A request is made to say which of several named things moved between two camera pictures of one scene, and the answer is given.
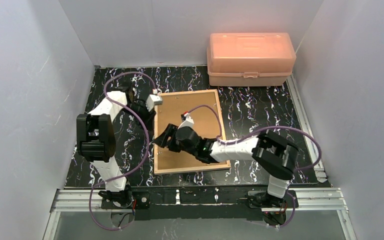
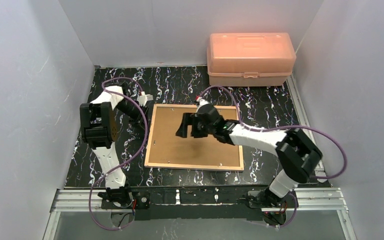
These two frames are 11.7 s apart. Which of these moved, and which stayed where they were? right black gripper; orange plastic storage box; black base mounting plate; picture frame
Moved: picture frame; right black gripper
Stayed: black base mounting plate; orange plastic storage box
